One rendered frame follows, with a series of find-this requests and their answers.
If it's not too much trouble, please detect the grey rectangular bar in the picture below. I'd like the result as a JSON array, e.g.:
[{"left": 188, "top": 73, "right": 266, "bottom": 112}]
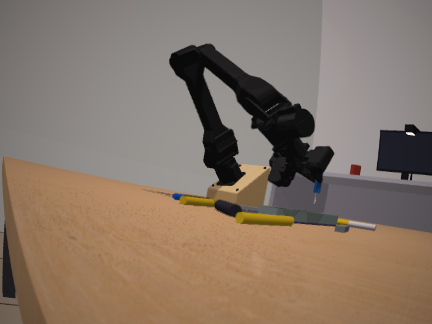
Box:
[{"left": 335, "top": 224, "right": 350, "bottom": 233}]

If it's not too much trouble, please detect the blue stylus with white tip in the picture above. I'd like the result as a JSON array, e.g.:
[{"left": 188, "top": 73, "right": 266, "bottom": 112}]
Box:
[{"left": 313, "top": 180, "right": 322, "bottom": 205}]

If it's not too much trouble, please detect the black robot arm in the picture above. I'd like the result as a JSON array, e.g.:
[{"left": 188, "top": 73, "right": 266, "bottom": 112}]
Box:
[{"left": 169, "top": 44, "right": 315, "bottom": 187}]

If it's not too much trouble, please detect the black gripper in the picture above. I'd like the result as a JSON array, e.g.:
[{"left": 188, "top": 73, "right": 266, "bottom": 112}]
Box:
[{"left": 272, "top": 138, "right": 334, "bottom": 183}]

